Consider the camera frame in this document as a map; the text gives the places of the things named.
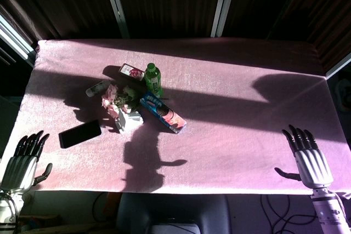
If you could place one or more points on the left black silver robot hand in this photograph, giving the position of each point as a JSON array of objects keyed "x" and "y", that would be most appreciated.
[{"x": 19, "y": 166}]

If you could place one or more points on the pink flower bouquet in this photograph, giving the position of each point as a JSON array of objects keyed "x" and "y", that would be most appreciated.
[{"x": 115, "y": 99}]

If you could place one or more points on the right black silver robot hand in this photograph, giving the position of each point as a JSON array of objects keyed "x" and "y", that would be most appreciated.
[{"x": 315, "y": 166}]

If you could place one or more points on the black smartphone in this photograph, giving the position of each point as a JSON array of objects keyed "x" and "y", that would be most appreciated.
[{"x": 80, "y": 134}]

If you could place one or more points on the white frame post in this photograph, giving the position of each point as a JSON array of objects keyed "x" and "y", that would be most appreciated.
[
  {"x": 223, "y": 4},
  {"x": 116, "y": 6}
]

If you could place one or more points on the green drink bottle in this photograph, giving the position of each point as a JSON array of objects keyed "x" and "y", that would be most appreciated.
[{"x": 153, "y": 80}]

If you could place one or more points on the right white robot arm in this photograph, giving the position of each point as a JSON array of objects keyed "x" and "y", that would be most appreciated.
[{"x": 330, "y": 212}]

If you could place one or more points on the red white snack box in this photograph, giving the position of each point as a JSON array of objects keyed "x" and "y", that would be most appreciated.
[{"x": 131, "y": 71}]

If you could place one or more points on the small white bottle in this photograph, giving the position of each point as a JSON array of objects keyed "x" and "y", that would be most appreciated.
[{"x": 96, "y": 88}]

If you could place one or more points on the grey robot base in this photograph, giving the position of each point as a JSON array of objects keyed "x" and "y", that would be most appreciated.
[{"x": 172, "y": 213}]

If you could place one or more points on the blue cookie box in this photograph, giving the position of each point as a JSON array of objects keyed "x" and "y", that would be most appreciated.
[{"x": 164, "y": 113}]

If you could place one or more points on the white side frame rail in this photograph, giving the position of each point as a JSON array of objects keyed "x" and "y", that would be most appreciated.
[
  {"x": 338, "y": 67},
  {"x": 15, "y": 40}
]

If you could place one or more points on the pink tablecloth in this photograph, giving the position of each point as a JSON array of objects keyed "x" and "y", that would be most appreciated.
[{"x": 219, "y": 124}]

